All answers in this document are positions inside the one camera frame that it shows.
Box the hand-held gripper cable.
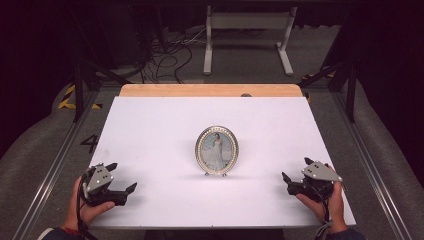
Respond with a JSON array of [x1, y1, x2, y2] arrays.
[[304, 183, 332, 239], [75, 168, 99, 240]]

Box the right hand-held gripper cable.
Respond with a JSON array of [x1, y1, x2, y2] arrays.
[[304, 183, 332, 239]]

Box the person's left hand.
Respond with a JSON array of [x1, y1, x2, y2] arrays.
[[63, 176, 116, 232]]

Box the black metal stand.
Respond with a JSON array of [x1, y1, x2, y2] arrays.
[[71, 0, 133, 124], [298, 0, 358, 124]]

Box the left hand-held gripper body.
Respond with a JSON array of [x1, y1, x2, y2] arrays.
[[81, 163, 129, 207]]

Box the person's right hand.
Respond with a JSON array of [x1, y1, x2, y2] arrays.
[[295, 182, 349, 234]]

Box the black floor cables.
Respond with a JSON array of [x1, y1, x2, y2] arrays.
[[138, 26, 209, 84]]

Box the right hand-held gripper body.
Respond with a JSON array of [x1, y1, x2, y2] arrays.
[[287, 160, 343, 203]]

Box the left hand-held gripper cable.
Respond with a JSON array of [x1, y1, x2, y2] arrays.
[[75, 168, 99, 240]]

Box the white metal stand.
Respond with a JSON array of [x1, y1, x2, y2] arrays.
[[202, 5, 298, 77]]

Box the yellow black floor tape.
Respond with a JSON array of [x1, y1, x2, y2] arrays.
[[57, 84, 103, 110]]

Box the oval silver photo frame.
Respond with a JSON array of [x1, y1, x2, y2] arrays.
[[194, 125, 240, 177]]

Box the aluminium floor rail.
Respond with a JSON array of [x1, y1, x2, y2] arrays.
[[329, 91, 416, 240], [11, 88, 101, 240]]

